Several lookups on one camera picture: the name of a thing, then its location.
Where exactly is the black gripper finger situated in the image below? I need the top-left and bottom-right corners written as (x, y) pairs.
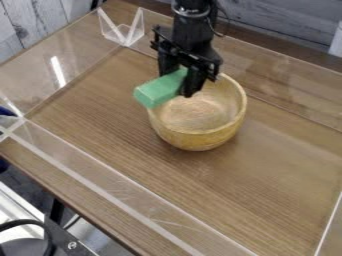
top-left (180, 66), bottom-right (207, 98)
top-left (158, 51), bottom-right (179, 76)

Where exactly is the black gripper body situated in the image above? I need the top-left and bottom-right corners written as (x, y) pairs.
top-left (151, 8), bottom-right (223, 81)

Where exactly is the green rectangular block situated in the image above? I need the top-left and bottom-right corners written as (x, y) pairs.
top-left (134, 68), bottom-right (187, 109)

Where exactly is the brown wooden bowl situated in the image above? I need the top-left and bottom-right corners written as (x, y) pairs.
top-left (147, 73), bottom-right (247, 151)

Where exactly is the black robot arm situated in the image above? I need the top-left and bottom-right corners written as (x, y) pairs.
top-left (151, 0), bottom-right (223, 98)

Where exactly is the black table leg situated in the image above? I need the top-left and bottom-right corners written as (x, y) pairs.
top-left (49, 199), bottom-right (65, 225)

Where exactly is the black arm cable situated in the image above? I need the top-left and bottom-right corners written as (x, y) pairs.
top-left (206, 6), bottom-right (232, 38)

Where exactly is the clear acrylic corner bracket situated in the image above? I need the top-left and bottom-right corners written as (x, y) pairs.
top-left (97, 8), bottom-right (144, 47)

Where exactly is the clear acrylic barrier wall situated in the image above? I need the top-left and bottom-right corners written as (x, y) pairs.
top-left (0, 1), bottom-right (342, 256)

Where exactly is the black metal base plate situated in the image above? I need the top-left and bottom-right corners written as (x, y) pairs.
top-left (44, 219), bottom-right (99, 256)

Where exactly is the black cable loop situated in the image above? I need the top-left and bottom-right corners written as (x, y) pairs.
top-left (0, 219), bottom-right (59, 256)

